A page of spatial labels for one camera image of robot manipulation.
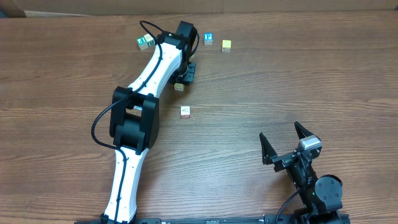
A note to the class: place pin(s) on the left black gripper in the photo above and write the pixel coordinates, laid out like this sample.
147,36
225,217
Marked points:
188,75

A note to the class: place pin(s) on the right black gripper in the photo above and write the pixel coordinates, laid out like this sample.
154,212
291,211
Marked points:
270,155

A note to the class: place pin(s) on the yellow top block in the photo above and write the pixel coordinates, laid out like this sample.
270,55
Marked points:
179,87

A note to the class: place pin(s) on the yellow block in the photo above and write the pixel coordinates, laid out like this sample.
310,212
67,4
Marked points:
226,45
179,87

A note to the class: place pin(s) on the white block red side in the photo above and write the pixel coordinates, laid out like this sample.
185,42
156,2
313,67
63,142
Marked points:
185,112

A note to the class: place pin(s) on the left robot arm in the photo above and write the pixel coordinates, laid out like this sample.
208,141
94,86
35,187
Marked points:
134,121

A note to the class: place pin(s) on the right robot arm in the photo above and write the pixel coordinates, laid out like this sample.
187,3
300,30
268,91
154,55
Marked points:
321,196

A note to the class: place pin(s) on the blue P letter block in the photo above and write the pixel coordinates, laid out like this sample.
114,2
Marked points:
208,38

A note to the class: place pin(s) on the white block green side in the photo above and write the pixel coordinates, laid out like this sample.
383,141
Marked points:
149,40

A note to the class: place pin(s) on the yellow block far right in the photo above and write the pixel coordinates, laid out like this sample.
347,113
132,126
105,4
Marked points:
226,45

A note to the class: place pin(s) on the green F letter block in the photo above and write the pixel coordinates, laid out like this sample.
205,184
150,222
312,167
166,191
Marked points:
142,43

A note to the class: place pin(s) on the cardboard back panel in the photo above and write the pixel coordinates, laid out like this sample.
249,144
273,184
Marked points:
20,8

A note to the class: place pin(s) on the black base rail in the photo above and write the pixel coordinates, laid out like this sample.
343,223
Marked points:
266,219

